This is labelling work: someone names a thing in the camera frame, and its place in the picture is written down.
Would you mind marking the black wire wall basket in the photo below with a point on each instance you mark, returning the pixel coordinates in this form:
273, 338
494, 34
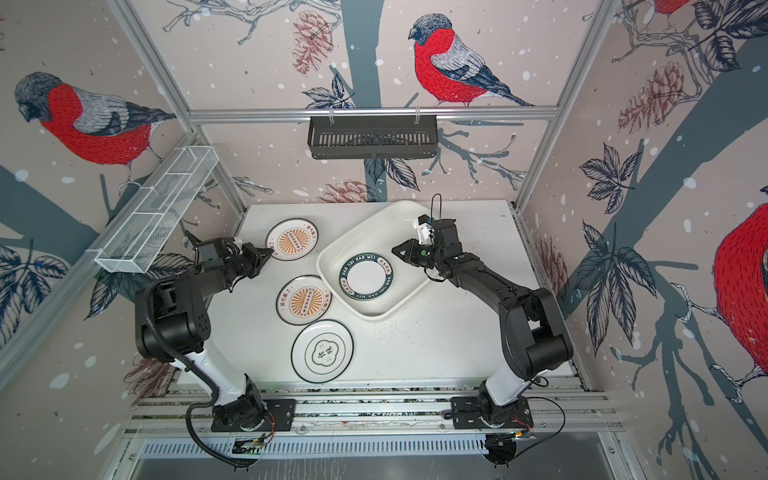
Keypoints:
373, 137

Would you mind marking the black rim flower plate front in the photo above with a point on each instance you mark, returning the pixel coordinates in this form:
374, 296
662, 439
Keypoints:
322, 351

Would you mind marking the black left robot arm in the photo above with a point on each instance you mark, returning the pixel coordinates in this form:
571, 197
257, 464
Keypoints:
173, 326

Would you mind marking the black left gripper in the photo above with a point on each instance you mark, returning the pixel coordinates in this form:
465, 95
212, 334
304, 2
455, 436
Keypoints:
257, 260

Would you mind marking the white plastic bin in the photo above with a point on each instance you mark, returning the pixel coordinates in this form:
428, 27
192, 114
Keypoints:
377, 233

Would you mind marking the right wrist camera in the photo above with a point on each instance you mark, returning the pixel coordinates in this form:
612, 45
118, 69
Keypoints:
435, 232

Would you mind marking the orange sunburst plate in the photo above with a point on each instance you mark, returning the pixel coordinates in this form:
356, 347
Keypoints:
303, 300

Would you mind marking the aluminium rail base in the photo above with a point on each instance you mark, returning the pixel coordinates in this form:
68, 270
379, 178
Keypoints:
390, 411

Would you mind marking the green rim plate front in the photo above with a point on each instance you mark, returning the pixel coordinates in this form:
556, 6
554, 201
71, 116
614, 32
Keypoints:
366, 276

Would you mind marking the white mesh wall shelf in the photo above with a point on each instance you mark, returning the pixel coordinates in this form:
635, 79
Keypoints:
141, 237

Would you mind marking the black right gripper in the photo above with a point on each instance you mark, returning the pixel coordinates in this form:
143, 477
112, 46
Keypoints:
413, 253

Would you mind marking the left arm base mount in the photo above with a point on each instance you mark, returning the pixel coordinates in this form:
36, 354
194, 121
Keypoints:
241, 416

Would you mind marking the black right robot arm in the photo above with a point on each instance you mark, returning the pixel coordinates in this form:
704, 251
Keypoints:
533, 335

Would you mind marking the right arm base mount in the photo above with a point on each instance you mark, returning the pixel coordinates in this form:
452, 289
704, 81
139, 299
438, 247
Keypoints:
480, 412

